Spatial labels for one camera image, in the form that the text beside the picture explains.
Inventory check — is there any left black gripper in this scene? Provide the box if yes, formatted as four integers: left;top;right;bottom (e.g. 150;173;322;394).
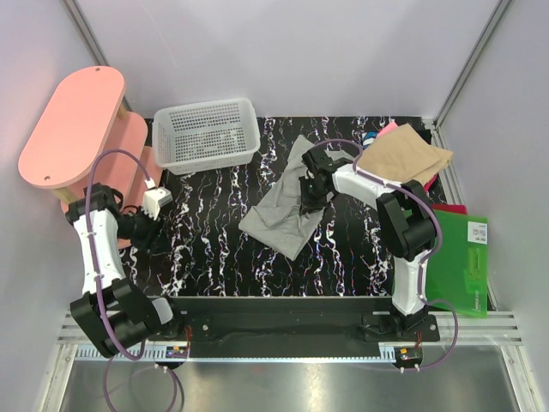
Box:
117;203;172;255

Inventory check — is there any grey t-shirt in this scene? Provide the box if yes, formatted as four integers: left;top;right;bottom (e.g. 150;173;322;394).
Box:
238;136;324;261

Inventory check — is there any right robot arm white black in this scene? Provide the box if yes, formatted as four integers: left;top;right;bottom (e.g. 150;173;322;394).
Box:
299;148;442;341

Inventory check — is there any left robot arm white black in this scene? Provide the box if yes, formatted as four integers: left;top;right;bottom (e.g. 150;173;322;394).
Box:
65;183;185;358

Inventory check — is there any black marble pattern mat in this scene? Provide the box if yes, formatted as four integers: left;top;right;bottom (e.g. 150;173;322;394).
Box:
120;116;395;298

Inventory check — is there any blue white cloth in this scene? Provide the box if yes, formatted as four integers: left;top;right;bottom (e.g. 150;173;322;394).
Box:
361;131;377;150

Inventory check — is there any tan folded t-shirt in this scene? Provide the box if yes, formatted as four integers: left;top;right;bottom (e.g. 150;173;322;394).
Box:
358;124;453;191

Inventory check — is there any pink cloth in pile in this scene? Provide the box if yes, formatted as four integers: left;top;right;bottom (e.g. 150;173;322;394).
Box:
377;121;398;136

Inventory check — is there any white plastic basket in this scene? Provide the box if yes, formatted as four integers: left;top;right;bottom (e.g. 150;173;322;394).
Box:
152;98;261;175

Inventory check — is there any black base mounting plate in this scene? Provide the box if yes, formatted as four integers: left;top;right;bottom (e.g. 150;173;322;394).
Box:
152;297;441;362

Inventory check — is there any pink two-tier shelf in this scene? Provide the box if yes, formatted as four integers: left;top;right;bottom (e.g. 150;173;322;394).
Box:
18;66;162;212

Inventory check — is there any red folder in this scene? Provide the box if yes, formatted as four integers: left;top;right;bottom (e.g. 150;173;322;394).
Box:
432;203;468;215

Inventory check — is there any green plastic folder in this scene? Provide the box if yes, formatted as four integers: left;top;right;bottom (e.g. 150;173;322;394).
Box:
425;210;488;318

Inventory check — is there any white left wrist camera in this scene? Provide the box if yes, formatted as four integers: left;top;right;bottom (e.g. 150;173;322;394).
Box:
142;179;172;221

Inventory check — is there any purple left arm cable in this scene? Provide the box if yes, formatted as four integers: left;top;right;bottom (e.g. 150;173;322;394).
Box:
83;148;186;412

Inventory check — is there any white slotted cable duct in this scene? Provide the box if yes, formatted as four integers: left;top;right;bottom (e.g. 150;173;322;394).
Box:
75;342;397;362

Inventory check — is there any aluminium frame rail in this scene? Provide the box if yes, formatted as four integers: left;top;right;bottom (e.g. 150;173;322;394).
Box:
57;310;522;347

